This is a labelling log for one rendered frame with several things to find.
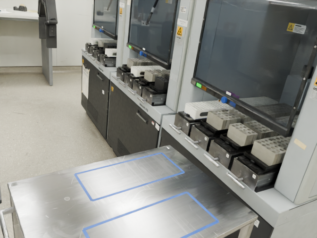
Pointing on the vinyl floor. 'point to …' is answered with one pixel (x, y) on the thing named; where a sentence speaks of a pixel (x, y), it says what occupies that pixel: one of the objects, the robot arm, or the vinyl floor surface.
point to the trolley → (127, 201)
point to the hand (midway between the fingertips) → (47, 39)
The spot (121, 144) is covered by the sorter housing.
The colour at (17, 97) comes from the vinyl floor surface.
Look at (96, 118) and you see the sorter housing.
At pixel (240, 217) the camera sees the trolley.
